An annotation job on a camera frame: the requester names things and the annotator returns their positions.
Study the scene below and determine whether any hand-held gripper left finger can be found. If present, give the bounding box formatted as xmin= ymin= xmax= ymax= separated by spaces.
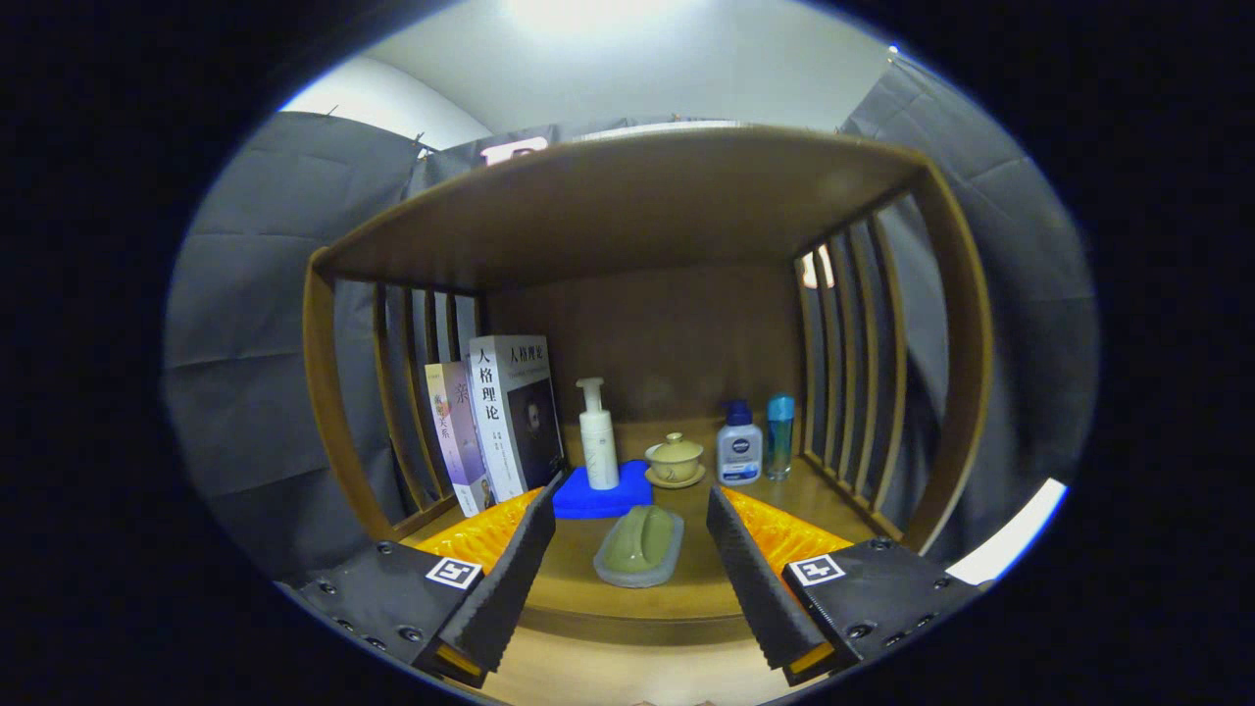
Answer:
xmin=279 ymin=476 xmax=558 ymax=687

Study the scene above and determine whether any white lotion bottle blue cap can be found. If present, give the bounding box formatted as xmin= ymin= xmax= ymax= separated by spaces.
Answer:
xmin=716 ymin=400 xmax=764 ymax=487

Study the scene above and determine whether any white pump bottle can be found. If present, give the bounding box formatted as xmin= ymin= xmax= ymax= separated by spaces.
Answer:
xmin=576 ymin=378 xmax=621 ymax=491

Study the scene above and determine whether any wooden cabinet with slatted shelf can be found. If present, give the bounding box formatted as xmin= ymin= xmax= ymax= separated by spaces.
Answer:
xmin=302 ymin=123 xmax=994 ymax=706

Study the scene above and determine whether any blue folded cloth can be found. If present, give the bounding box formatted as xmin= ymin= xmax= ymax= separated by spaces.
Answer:
xmin=552 ymin=459 xmax=655 ymax=521

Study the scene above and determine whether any thick white book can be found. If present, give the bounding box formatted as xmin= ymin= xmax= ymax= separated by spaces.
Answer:
xmin=469 ymin=334 xmax=567 ymax=503

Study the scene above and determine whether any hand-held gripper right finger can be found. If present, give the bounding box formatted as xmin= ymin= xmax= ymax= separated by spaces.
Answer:
xmin=706 ymin=483 xmax=991 ymax=687

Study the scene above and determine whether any purple book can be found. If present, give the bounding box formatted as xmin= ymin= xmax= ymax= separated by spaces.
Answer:
xmin=425 ymin=361 xmax=496 ymax=518

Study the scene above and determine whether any wooden countertop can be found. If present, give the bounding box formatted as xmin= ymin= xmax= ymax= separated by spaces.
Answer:
xmin=397 ymin=417 xmax=908 ymax=643

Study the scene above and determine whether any black backdrop cloth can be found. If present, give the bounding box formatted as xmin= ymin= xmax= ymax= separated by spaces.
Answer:
xmin=162 ymin=54 xmax=1099 ymax=580

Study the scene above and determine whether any yellow lidded tea cup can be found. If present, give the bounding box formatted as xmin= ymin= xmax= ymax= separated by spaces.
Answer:
xmin=644 ymin=431 xmax=707 ymax=489

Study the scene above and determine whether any white topped grey unit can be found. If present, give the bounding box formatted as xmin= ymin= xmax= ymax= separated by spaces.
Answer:
xmin=944 ymin=478 xmax=1070 ymax=586

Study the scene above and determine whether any ceiling light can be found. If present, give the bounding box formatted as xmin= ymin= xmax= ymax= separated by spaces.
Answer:
xmin=500 ymin=0 xmax=687 ymax=35

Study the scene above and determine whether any teal bottle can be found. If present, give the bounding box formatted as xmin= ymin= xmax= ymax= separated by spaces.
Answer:
xmin=766 ymin=394 xmax=796 ymax=481

